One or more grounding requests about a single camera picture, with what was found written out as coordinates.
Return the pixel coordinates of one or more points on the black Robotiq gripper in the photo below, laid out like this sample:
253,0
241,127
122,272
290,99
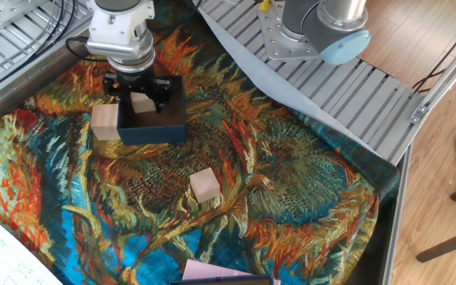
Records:
133,81

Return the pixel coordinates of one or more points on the light wooden cube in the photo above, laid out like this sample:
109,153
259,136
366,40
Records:
204,185
104,122
143,103

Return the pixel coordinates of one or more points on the dark blue gift box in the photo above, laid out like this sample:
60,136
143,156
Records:
153,134

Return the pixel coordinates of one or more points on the silver grey UR5 robot arm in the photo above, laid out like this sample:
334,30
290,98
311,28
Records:
331,27

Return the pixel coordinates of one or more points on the pink gift box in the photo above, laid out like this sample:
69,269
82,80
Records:
212,269

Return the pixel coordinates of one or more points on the dark blue box lid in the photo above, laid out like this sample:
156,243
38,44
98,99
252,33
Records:
220,281

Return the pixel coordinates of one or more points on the grey perforated metal plate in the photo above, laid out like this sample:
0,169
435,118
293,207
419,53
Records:
10,10

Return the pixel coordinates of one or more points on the small yellow object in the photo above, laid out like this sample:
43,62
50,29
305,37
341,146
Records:
264,4

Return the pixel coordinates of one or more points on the sunflower painting print cloth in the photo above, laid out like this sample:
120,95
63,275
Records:
271,178

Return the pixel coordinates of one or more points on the white printed paper sheet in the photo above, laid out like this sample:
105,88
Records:
2,257

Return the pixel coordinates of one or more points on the aluminium table edge beam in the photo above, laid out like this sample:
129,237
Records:
399,198

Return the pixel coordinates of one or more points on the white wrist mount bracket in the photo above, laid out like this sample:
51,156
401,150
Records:
117,27

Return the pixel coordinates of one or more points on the aluminium table frame rail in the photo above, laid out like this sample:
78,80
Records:
22,83

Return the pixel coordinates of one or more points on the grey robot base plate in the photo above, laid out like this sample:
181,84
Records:
275,39

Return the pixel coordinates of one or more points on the metal corner bracket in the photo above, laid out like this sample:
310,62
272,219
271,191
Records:
419,114

